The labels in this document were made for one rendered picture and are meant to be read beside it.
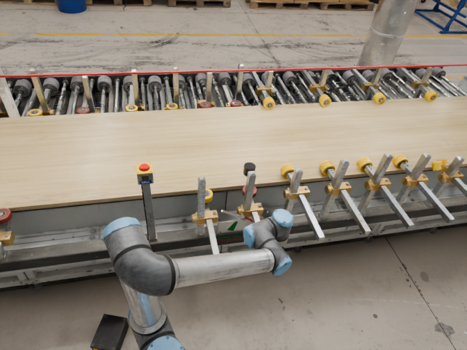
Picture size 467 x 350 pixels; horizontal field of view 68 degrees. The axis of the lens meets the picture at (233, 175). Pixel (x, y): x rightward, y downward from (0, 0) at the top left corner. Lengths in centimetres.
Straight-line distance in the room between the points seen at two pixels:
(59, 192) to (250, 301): 143
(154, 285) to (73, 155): 137
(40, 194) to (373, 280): 233
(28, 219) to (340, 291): 209
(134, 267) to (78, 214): 116
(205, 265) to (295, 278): 168
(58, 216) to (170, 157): 70
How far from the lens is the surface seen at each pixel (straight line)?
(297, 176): 182
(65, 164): 220
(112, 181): 203
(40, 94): 270
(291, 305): 263
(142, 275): 101
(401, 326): 285
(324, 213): 215
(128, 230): 108
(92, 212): 212
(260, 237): 140
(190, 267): 109
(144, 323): 151
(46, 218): 218
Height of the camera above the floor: 229
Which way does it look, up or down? 43 degrees down
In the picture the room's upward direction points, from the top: 7 degrees clockwise
